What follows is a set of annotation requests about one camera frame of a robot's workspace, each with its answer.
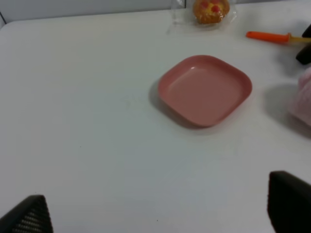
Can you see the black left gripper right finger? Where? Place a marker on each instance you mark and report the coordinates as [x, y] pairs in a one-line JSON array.
[[289, 203]]

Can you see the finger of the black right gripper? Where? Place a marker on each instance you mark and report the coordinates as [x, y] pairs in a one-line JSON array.
[[304, 56]]

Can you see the pink square plate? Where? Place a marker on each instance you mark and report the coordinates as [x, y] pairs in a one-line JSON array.
[[204, 90]]

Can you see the wrapped fruit pastry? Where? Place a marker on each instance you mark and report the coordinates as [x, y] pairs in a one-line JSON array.
[[200, 16]]

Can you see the orange handled yellow spatula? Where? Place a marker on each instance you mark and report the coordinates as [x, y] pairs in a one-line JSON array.
[[277, 38]]

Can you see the rolled pink towel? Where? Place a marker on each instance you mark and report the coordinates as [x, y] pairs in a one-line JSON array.
[[300, 106]]

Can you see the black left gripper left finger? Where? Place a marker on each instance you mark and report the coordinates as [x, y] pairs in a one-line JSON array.
[[30, 216]]

